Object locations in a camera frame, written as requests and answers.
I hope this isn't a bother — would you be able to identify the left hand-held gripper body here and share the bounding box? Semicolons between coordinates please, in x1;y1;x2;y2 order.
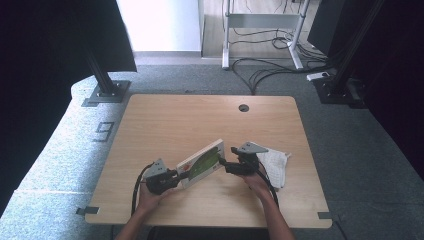
142;157;178;196

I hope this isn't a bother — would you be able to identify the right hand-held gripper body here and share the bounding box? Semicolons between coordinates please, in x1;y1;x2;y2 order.
225;141;270;177

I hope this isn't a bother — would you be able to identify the caterpillar picture board book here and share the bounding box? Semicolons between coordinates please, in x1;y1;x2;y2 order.
175;138;227;191

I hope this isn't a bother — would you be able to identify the person's left hand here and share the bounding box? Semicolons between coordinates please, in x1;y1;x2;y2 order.
137;184;175;217

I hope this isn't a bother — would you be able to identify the person's right hand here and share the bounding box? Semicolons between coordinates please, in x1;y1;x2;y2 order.
240;165;270;202

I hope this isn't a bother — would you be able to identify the white waffle cloth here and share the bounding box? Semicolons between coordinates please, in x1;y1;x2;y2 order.
259;147;292;191

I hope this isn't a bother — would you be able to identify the grey tape piece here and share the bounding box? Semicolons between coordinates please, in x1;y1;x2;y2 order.
75;206;101;216

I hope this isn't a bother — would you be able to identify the black metal stand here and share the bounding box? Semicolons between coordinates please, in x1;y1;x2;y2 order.
81;49;132;108
312;0;386;110

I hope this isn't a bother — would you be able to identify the white power strip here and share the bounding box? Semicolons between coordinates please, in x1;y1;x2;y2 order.
306;71;331;82

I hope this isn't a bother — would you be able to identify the white panel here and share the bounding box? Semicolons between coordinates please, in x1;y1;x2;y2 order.
115;0;205;53

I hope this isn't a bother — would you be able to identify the black curtain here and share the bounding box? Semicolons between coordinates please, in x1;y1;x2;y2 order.
0;0;138;218
306;0;424;181

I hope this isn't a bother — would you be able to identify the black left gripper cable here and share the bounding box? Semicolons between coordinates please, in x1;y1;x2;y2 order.
130;161;157;217

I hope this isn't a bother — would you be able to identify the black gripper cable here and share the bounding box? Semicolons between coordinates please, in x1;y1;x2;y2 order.
255;165;281;208
130;161;157;217

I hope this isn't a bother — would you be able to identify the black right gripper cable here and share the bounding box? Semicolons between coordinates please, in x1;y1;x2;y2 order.
255;165;281;208

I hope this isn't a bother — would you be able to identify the bundle of black floor cables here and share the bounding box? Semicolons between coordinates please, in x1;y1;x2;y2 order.
230;26;338;97

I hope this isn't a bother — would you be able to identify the white desk frame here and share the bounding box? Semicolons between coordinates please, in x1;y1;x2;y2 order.
221;0;313;71

